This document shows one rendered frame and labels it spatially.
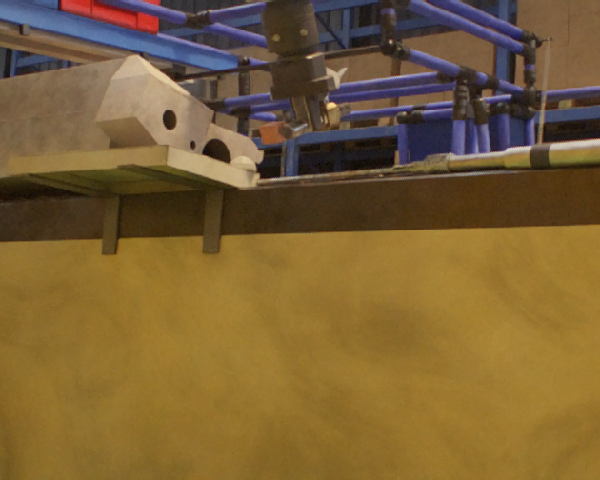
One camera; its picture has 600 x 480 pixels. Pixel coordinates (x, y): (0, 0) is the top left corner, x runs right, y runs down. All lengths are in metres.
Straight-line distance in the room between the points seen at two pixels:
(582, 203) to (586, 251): 0.06
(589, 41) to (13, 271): 9.82
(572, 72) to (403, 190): 9.96
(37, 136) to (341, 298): 0.70
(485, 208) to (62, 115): 0.82
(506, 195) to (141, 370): 0.63
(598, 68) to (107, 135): 9.69
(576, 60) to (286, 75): 9.60
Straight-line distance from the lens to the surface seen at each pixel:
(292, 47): 1.77
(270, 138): 1.82
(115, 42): 2.43
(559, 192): 1.28
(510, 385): 1.28
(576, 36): 11.41
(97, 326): 1.70
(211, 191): 1.56
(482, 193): 1.32
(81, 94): 1.84
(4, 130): 1.96
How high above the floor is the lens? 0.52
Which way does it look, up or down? 6 degrees up
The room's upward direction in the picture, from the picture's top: 4 degrees clockwise
